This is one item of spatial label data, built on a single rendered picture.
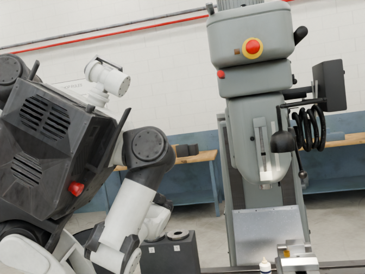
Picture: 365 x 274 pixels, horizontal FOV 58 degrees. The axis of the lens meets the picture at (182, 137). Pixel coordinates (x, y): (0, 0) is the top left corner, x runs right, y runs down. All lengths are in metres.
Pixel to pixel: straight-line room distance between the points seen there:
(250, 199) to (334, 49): 4.25
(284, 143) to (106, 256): 0.58
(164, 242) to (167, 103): 4.36
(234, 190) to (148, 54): 4.29
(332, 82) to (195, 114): 4.15
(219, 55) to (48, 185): 0.60
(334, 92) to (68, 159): 1.09
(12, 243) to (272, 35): 0.91
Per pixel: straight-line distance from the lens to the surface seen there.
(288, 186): 1.67
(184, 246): 1.33
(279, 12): 1.06
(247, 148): 1.16
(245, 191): 1.67
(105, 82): 0.92
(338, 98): 1.49
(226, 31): 1.04
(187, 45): 5.57
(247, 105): 1.15
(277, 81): 1.12
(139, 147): 0.80
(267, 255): 1.65
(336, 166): 5.73
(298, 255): 1.33
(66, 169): 0.77
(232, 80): 1.11
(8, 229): 1.02
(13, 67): 0.97
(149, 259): 1.38
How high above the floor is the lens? 1.62
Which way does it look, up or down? 5 degrees down
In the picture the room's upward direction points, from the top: 8 degrees counter-clockwise
